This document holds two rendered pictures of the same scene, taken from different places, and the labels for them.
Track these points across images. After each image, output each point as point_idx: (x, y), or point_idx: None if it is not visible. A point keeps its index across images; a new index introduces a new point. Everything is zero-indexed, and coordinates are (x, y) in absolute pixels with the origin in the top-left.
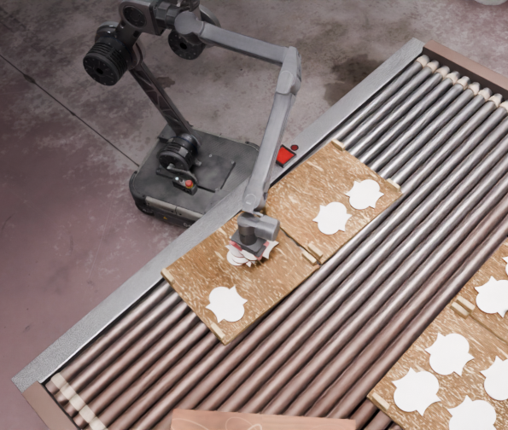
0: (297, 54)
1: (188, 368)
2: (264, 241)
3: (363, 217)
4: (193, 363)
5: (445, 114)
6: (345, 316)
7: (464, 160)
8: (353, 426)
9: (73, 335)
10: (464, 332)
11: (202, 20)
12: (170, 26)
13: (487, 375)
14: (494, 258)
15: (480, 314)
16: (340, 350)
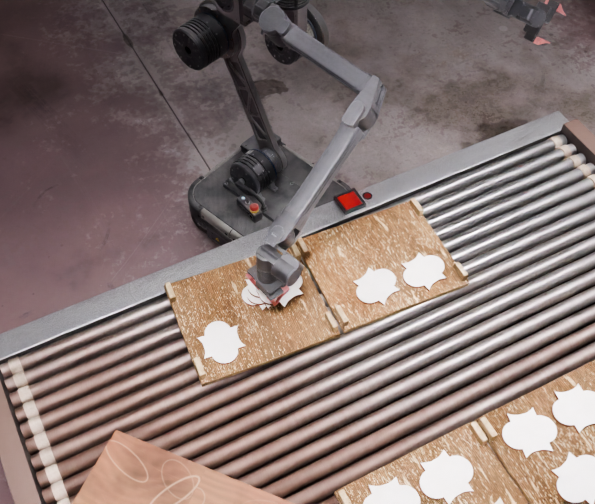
0: (379, 86)
1: (154, 398)
2: (282, 284)
3: (412, 295)
4: (162, 393)
5: (558, 210)
6: (347, 398)
7: (558, 269)
8: None
9: (48, 323)
10: (474, 459)
11: (309, 24)
12: (256, 18)
13: None
14: (545, 389)
15: (501, 445)
16: (328, 434)
